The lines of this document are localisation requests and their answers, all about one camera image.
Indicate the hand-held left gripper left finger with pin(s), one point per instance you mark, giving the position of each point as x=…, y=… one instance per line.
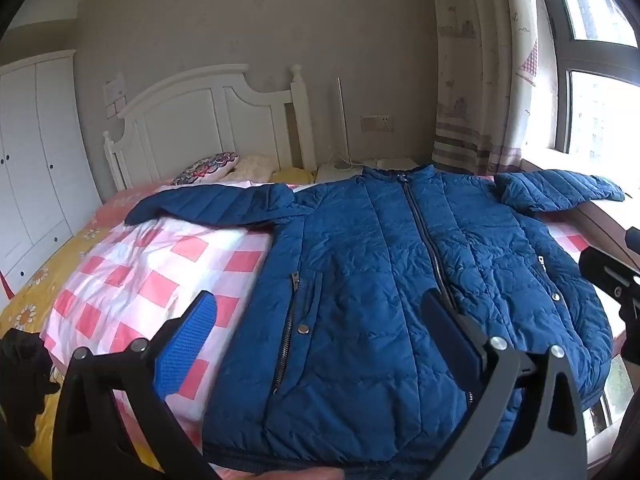
x=187, y=340

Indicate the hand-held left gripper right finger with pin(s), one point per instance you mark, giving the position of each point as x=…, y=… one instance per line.
x=450, y=340

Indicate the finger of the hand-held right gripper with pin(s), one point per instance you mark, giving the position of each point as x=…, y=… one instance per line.
x=631, y=327
x=607, y=270

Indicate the blue quilted jacket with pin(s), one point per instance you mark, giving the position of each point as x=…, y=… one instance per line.
x=360, y=270

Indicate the red white checked blanket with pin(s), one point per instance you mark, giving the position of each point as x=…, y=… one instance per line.
x=150, y=270

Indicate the window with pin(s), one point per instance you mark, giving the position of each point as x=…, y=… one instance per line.
x=600, y=110

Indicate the yellow floral bedsheet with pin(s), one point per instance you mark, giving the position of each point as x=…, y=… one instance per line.
x=30, y=310

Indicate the black cloth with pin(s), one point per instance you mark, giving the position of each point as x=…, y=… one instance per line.
x=22, y=375

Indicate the colourful patterned pillow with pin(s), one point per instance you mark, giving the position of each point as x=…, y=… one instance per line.
x=207, y=167

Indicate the cream pillow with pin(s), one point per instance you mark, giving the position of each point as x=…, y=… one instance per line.
x=255, y=165

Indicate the yellow pillow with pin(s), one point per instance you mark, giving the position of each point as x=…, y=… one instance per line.
x=295, y=175

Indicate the white wooden headboard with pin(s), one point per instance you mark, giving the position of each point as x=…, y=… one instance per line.
x=200, y=120

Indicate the printed curtain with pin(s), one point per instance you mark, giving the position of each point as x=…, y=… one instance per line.
x=475, y=85

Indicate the white wardrobe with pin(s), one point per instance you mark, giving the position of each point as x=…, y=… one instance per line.
x=30, y=160

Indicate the white slim lamp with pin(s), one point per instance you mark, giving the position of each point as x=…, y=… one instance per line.
x=341, y=125

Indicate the wall socket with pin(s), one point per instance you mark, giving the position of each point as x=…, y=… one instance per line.
x=377, y=123

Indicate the wall switch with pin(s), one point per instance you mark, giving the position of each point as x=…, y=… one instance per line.
x=114, y=92

